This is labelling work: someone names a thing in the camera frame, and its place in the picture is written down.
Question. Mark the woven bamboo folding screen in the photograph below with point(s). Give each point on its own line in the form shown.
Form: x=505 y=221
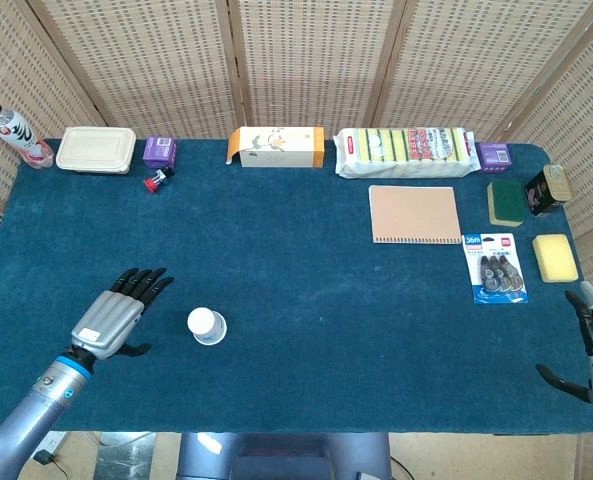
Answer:
x=306 y=60

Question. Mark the white orange tissue box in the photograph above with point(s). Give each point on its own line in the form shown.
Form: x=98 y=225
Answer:
x=281 y=150

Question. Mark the clear bottle black cap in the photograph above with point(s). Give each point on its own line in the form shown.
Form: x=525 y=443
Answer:
x=16 y=132

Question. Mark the black power adapter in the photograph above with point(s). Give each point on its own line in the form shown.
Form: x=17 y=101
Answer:
x=41 y=456

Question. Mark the tan spiral notebook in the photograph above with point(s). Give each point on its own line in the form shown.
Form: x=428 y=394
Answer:
x=413 y=215

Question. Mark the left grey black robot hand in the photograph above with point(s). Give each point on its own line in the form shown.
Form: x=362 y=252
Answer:
x=107 y=320

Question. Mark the blue correction tape pack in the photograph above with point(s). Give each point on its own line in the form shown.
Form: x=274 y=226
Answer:
x=496 y=270

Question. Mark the red black small stamp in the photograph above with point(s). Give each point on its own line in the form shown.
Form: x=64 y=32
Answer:
x=157 y=181

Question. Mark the blue table cloth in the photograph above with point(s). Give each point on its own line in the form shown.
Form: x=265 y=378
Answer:
x=296 y=300

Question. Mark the beige lidded food container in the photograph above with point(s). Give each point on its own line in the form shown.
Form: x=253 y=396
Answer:
x=96 y=149

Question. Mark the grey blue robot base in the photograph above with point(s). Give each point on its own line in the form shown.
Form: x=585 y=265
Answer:
x=286 y=457

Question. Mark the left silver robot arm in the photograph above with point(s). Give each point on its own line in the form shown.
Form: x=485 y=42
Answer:
x=41 y=400

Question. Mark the white power strip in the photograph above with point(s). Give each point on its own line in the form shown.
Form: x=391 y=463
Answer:
x=55 y=442

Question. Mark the pack of yellow sponges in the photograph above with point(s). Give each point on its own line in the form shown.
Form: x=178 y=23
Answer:
x=401 y=155

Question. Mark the purple small box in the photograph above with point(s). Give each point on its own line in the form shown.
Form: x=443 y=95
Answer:
x=158 y=152
x=493 y=157

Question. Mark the black tin gold lid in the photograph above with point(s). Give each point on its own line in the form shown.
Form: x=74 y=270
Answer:
x=541 y=195

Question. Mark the green yellow scouring sponge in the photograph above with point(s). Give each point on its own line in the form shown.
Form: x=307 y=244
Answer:
x=506 y=200

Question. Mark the shiny metal plate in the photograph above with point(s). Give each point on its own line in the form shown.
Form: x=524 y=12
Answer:
x=126 y=457

